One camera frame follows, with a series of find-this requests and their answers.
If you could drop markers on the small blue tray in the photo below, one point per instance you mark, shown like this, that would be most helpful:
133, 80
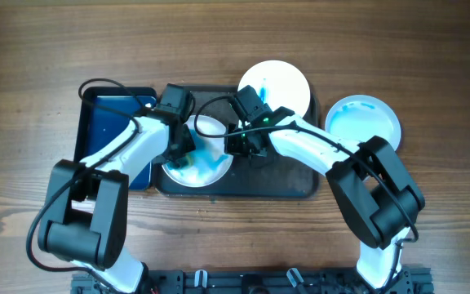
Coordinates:
97, 127

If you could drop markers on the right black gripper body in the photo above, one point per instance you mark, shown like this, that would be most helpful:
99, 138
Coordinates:
249, 148

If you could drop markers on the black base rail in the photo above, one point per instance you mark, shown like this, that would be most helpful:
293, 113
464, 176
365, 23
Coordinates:
410, 280

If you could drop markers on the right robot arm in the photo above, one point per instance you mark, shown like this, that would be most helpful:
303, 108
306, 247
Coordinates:
377, 196

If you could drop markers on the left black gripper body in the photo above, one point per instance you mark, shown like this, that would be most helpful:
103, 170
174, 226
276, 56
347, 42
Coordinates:
177, 152

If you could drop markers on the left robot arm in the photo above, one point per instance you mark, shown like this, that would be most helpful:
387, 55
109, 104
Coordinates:
84, 218

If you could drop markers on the white plate bottom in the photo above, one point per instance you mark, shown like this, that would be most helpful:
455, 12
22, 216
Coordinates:
360, 117

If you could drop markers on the green yellow sponge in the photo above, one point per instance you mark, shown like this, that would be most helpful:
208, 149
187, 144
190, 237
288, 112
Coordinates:
181, 163

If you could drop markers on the large dark serving tray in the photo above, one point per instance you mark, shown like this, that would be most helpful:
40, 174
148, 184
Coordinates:
274, 177

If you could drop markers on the white plate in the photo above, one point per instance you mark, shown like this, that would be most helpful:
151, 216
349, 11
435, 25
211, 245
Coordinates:
279, 83
210, 162
360, 117

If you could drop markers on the white plate top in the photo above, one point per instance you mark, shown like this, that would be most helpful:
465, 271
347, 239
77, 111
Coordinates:
279, 83

